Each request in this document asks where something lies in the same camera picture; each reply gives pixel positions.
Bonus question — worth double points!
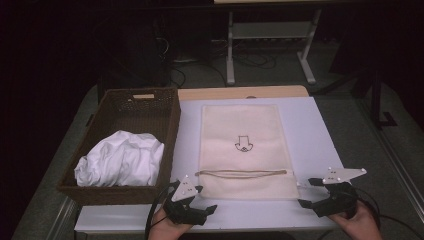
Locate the white board sheet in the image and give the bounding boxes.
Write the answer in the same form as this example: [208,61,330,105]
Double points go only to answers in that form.
[74,96,346,233]

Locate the white garment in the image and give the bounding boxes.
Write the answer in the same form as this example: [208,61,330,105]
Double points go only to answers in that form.
[73,129,165,188]

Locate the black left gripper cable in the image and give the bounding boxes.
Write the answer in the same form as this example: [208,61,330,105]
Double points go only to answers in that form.
[144,182,178,240]

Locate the person's left hand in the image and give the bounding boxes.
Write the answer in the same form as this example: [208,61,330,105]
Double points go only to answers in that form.
[148,208,195,240]

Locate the white metal desk frame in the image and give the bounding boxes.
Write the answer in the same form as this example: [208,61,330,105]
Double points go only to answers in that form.
[213,0,324,86]

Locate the metal floor rail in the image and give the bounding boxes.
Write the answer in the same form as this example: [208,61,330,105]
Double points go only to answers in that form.
[356,99,424,209]
[46,196,79,240]

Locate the black floor cables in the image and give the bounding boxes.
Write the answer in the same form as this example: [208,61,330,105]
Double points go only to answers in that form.
[166,36,278,88]

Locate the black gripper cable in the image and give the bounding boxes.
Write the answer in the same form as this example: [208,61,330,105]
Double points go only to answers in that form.
[352,187,424,240]
[144,182,178,240]

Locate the person's right hand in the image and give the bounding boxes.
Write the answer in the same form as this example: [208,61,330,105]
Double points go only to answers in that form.
[328,199,384,240]

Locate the black metal stand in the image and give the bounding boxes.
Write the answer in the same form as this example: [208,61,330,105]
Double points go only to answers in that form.
[313,66,398,130]

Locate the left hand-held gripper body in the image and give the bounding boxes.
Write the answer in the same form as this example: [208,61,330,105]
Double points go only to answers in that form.
[162,174,208,226]

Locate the brown woven basket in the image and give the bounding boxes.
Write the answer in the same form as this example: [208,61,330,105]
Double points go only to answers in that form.
[57,87,182,206]

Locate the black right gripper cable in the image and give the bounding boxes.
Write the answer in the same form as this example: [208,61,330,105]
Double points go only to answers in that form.
[352,187,424,240]

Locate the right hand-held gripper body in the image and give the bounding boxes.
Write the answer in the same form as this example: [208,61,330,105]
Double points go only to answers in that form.
[314,167,368,219]

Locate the beige drawstring bag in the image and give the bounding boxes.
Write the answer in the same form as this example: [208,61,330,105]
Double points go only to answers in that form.
[195,104,301,201]

